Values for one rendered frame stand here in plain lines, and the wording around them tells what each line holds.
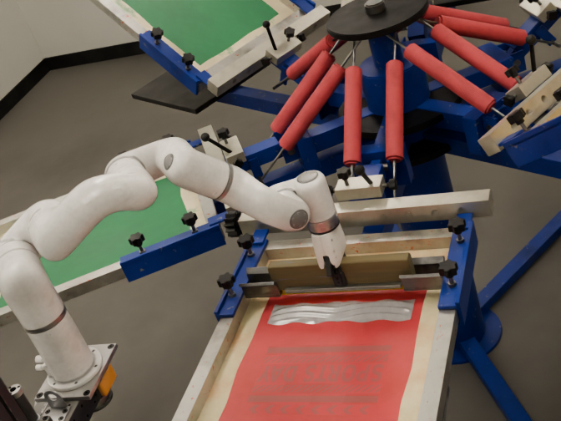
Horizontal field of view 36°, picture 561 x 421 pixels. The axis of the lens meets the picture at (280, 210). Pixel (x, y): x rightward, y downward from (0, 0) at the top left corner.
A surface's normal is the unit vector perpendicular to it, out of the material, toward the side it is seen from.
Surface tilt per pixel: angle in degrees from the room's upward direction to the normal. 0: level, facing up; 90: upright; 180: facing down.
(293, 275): 90
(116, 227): 0
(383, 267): 90
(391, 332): 0
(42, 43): 90
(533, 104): 58
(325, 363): 0
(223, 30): 32
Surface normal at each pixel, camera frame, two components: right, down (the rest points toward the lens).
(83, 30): -0.27, 0.59
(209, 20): 0.10, -0.56
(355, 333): -0.29, -0.80
